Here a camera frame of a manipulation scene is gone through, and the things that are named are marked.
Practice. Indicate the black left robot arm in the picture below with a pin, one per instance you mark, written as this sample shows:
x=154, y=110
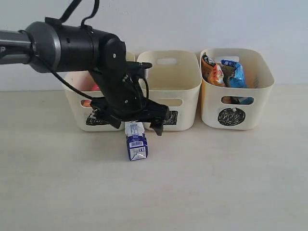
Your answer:
x=55, y=48

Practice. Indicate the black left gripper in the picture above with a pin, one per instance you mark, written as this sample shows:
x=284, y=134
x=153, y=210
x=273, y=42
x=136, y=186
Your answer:
x=126, y=98

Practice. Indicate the left cream plastic bin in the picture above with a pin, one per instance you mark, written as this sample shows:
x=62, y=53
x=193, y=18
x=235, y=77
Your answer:
x=80, y=105

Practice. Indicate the pink chips can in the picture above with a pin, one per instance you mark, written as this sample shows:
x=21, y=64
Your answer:
x=95, y=87

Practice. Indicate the blue noodle packet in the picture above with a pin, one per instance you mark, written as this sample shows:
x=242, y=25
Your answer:
x=234, y=78

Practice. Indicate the orange noodle packet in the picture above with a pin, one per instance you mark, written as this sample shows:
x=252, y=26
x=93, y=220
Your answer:
x=212, y=71

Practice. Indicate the middle cream plastic bin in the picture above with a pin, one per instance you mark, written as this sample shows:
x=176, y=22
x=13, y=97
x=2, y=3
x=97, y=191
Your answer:
x=174, y=80

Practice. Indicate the right cream plastic bin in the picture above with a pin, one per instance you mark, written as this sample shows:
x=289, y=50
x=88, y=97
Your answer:
x=259, y=79

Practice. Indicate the cream plastic bin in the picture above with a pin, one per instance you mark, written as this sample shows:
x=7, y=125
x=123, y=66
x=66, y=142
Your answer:
x=174, y=80
x=259, y=79
x=80, y=105

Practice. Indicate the blue white milk carton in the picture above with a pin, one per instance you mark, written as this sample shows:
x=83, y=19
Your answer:
x=137, y=145

